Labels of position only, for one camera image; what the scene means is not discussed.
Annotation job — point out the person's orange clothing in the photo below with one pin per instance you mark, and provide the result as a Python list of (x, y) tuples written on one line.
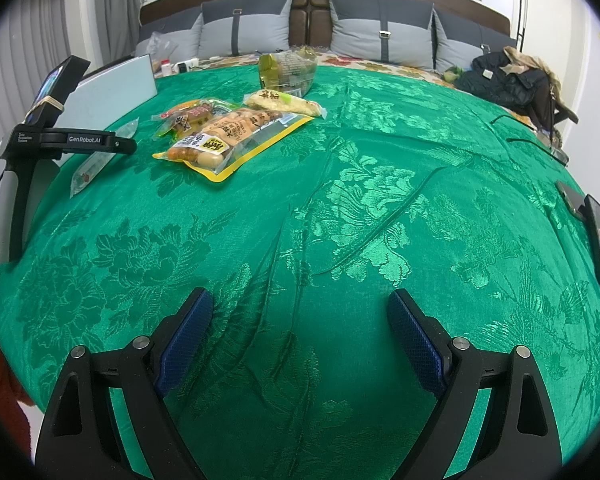
[(0, 385)]

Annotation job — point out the white power adapter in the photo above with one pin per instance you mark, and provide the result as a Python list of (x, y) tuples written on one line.
[(186, 65)]

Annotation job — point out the white cardboard box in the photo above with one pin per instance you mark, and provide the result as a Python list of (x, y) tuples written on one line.
[(120, 82)]

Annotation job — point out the grey two-tone cushion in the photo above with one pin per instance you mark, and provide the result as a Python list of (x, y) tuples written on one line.
[(370, 25), (470, 45), (250, 25), (175, 35)]

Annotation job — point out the brown meat snack packet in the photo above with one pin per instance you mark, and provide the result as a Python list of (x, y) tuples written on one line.
[(190, 115)]

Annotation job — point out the green clear snack packet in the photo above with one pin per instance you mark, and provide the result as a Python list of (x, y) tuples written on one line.
[(287, 70)]

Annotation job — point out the green plastic bag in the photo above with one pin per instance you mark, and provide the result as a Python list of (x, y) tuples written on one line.
[(453, 74)]

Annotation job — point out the clear plastic bag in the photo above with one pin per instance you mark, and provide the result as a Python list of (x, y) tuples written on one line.
[(161, 50)]

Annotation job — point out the grey curtain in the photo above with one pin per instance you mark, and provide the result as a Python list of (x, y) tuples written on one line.
[(110, 5)]

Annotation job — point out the white sheer curtain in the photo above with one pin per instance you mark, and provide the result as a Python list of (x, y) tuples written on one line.
[(25, 45)]

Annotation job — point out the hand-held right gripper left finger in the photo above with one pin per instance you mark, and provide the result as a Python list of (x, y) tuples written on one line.
[(187, 340)]

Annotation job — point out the long clear snack packet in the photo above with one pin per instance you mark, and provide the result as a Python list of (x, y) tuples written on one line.
[(100, 162)]

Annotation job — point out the large yellow-edged snack packet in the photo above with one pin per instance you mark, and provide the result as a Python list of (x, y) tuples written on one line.
[(230, 140)]

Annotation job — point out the dark smartphone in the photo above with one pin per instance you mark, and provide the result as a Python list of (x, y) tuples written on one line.
[(572, 200)]

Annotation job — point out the green patterned tablecloth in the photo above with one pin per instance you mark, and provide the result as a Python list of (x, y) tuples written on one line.
[(300, 260)]

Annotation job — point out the white door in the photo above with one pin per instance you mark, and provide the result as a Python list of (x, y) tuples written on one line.
[(523, 5)]

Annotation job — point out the black jacket pile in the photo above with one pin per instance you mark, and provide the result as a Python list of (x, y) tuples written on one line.
[(535, 65)]

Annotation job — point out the pale yellow snack packet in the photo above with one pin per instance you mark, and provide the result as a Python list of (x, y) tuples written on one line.
[(285, 102)]

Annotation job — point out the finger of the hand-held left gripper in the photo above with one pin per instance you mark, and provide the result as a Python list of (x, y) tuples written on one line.
[(124, 146)]

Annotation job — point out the white bottle red cap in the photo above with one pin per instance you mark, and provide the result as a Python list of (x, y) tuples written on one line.
[(166, 67)]

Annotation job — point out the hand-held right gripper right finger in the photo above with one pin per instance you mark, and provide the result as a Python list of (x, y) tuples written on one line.
[(420, 345)]

